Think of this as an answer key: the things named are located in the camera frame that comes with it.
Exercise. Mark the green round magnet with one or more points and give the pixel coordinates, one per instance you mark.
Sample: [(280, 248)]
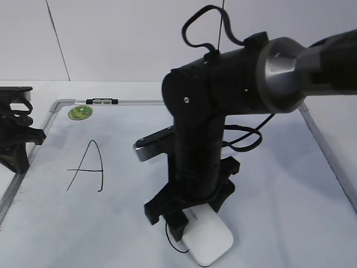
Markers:
[(80, 113)]

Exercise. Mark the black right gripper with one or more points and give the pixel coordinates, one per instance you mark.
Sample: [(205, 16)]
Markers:
[(196, 175)]

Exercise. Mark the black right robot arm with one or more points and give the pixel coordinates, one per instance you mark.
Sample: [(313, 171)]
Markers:
[(263, 77)]

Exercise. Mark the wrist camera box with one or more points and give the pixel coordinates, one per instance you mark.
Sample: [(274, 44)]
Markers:
[(152, 146), (15, 94)]

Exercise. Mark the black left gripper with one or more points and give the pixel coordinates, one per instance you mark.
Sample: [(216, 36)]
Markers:
[(16, 132)]

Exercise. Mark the white whiteboard eraser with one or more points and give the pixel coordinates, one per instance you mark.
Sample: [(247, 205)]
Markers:
[(206, 236)]

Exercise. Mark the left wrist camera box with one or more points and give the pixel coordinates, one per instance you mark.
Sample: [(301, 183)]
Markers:
[(15, 94)]

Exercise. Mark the white whiteboard with grey frame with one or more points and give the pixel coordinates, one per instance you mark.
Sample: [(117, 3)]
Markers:
[(81, 201)]

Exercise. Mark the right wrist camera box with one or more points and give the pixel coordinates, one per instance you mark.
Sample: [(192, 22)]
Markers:
[(152, 146)]

